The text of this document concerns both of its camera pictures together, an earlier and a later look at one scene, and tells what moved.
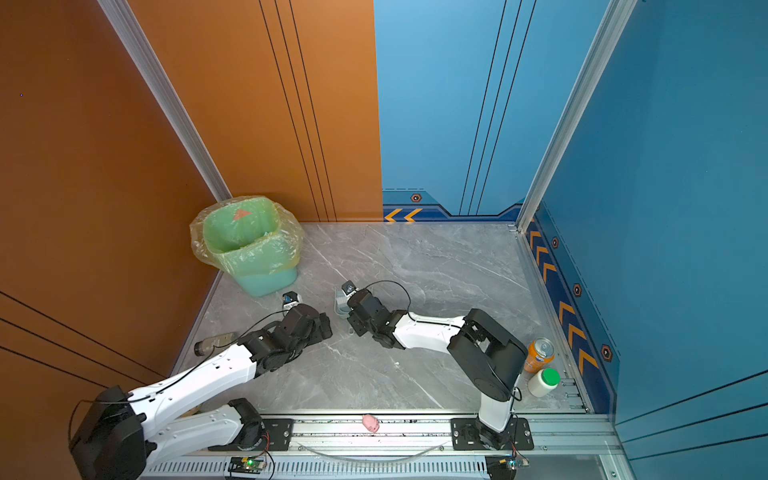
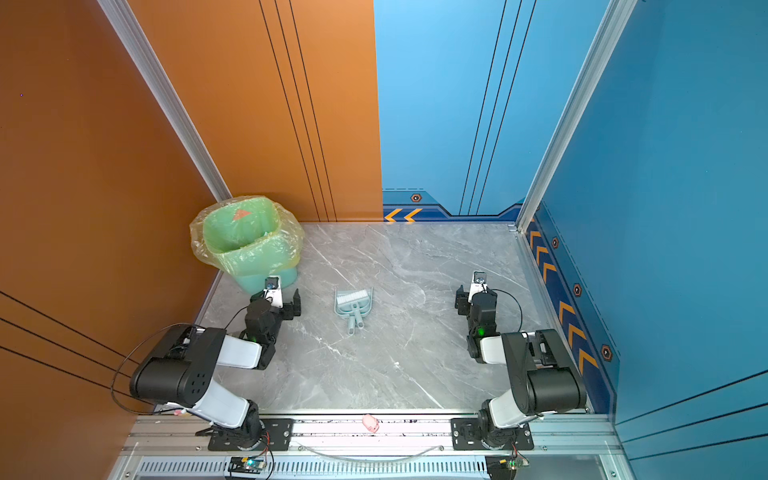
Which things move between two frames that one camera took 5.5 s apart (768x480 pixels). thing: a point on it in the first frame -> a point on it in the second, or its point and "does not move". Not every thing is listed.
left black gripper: [319, 334] -> [287, 309]
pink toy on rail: [371, 423] does not move
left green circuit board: [246, 465] does not move
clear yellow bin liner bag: [247, 235] does not move
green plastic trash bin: [245, 237] does not move
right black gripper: [353, 321] -> [462, 301]
